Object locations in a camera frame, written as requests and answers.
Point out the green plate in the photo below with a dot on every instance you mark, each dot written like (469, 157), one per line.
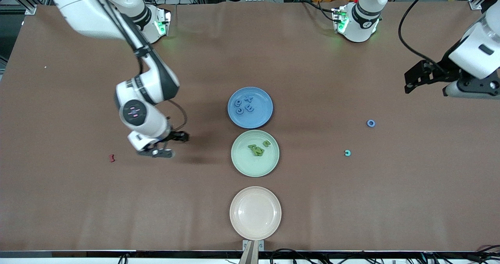
(250, 166)

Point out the blue plate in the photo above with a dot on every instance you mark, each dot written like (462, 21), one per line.
(259, 119)

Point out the green foam letter n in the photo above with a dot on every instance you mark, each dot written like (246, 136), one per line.
(266, 143)

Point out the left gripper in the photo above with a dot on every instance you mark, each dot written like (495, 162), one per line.
(440, 74)

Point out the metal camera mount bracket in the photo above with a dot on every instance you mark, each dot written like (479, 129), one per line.
(253, 252)

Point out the blue foam letter o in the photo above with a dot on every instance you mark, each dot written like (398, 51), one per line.
(368, 123)

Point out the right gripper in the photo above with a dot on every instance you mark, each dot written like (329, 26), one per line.
(175, 136)

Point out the blue foam letter x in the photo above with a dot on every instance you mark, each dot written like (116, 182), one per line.
(249, 98)

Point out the green foam letter B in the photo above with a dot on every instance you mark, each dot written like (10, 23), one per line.
(261, 152)

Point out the green foam letter Z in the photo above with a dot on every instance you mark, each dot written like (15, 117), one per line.
(256, 151)

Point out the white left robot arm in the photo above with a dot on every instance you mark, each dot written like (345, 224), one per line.
(361, 22)

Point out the pink beige plate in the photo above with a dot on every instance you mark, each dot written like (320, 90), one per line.
(255, 213)

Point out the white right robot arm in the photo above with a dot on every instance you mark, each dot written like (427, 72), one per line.
(152, 84)

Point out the metal table edge rail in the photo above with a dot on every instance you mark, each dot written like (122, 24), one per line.
(58, 261)

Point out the brown table cover sheet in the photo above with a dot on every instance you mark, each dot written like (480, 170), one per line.
(195, 201)

